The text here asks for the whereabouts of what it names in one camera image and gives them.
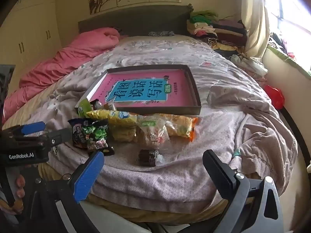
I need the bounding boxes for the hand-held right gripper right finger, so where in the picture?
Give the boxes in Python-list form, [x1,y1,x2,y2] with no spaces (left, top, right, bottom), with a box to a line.
[202,149,285,233]

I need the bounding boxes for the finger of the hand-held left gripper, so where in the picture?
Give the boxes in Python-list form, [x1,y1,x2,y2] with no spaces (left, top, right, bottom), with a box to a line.
[1,121,46,137]
[44,127,72,149]

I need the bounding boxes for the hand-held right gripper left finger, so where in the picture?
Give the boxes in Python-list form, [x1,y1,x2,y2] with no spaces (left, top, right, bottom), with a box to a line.
[23,150,105,233]

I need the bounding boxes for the green pea snack packet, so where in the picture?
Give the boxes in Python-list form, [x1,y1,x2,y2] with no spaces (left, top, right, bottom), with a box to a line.
[81,119,114,156]

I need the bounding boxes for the small beige cake packet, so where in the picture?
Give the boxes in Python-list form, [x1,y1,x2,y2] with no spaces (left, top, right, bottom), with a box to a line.
[112,124,136,142]

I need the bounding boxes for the long yellow snack packet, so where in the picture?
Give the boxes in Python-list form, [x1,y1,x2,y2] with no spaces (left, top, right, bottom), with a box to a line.
[86,110,138,127]

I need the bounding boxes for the orange-ended snack packet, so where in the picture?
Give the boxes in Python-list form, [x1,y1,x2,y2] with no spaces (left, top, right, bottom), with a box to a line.
[159,114,198,142]

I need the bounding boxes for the small dark brown candy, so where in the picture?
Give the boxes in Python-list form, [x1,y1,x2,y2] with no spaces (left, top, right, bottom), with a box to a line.
[138,149,166,167]

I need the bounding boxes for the shallow grey cardboard tray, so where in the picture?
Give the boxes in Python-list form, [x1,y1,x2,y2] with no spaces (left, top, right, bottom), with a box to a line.
[75,64,202,116]

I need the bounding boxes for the clear bag of sweets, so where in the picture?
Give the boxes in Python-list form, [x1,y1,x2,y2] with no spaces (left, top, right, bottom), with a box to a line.
[136,116,170,150]

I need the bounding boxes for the person's left hand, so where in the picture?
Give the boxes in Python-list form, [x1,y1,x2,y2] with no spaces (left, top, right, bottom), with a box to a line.
[13,174,27,199]

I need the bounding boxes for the lilac floral blanket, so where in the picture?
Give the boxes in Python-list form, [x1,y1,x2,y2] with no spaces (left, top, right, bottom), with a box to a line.
[2,36,298,214]

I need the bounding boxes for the pink quilt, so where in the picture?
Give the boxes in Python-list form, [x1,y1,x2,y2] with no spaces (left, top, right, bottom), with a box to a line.
[2,27,121,124]

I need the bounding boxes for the red plastic bag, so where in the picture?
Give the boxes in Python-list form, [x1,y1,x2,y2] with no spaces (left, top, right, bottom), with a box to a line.
[264,84,285,110]

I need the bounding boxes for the cream wardrobe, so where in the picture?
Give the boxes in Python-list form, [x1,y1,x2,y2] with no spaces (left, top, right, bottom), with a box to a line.
[0,0,62,73]

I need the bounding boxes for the white cloth bundle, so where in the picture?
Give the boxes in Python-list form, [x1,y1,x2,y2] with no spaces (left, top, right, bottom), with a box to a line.
[230,53,268,76]

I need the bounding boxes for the green windowsill cover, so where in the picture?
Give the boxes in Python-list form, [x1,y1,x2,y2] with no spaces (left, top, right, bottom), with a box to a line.
[267,45,311,80]

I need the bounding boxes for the grey bed headboard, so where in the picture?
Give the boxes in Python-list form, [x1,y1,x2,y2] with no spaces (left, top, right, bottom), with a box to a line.
[78,4,193,38]

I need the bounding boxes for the pile of folded clothes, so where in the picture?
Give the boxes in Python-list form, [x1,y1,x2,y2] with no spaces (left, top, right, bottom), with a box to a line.
[187,10,248,54]

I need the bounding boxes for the clothes on windowsill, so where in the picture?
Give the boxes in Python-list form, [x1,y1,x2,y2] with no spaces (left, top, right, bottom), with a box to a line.
[268,31,295,59]

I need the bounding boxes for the dark patterned pillow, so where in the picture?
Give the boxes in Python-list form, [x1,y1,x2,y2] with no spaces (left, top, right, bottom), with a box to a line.
[148,30,175,37]

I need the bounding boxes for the cream curtain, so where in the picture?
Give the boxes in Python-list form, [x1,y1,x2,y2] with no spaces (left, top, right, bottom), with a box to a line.
[240,0,271,59]

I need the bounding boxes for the window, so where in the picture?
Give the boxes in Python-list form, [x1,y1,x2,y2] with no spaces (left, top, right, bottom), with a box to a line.
[261,0,311,44]

